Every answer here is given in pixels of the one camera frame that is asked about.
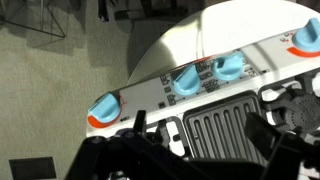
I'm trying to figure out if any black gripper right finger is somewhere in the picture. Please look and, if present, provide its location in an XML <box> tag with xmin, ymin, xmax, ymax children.
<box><xmin>244</xmin><ymin>111</ymin><xmax>320</xmax><ymax>180</ymax></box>

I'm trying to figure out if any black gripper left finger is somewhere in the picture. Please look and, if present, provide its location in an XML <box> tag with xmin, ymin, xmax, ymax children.
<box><xmin>63</xmin><ymin>109</ymin><xmax>214</xmax><ymax>180</ymax></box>

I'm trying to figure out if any blue toy stove knob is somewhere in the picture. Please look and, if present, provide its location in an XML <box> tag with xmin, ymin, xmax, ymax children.
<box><xmin>291</xmin><ymin>17</ymin><xmax>320</xmax><ymax>53</ymax></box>
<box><xmin>210</xmin><ymin>51</ymin><xmax>246</xmax><ymax>82</ymax></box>
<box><xmin>87</xmin><ymin>92</ymin><xmax>121</xmax><ymax>125</ymax></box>
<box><xmin>170</xmin><ymin>64</ymin><xmax>202</xmax><ymax>97</ymax></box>

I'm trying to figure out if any white toy kitchen stove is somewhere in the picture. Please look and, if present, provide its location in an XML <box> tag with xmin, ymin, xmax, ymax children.
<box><xmin>85</xmin><ymin>18</ymin><xmax>320</xmax><ymax>180</ymax></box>

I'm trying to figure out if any black flat floor panel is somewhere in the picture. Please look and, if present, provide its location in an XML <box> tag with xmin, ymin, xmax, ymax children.
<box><xmin>8</xmin><ymin>156</ymin><xmax>57</xmax><ymax>180</ymax></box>

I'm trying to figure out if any grey toy burner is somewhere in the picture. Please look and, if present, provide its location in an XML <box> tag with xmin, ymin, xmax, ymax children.
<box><xmin>275</xmin><ymin>89</ymin><xmax>320</xmax><ymax>135</ymax></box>

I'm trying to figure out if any grey toy grill plate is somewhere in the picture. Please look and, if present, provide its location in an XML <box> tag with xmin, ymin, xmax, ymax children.
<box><xmin>182</xmin><ymin>94</ymin><xmax>268</xmax><ymax>168</ymax></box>

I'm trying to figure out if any blue bar clamp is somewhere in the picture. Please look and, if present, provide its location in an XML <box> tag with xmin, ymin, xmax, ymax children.
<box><xmin>97</xmin><ymin>0</ymin><xmax>111</xmax><ymax>23</ymax></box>

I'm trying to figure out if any black wire frame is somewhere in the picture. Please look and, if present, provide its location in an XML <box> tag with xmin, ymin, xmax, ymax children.
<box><xmin>0</xmin><ymin>0</ymin><xmax>68</xmax><ymax>40</ymax></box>

